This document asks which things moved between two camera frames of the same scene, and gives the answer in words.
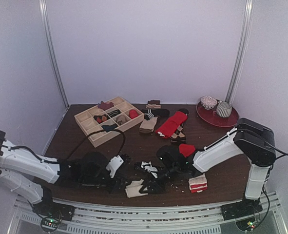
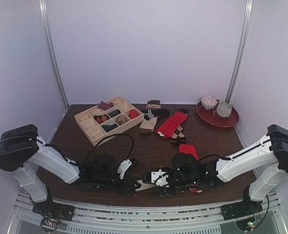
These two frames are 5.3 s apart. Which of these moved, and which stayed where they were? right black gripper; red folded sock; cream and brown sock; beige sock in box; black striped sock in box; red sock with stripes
Moved: right black gripper; cream and brown sock
Stayed: black striped sock in box; beige sock in box; red sock with stripes; red folded sock
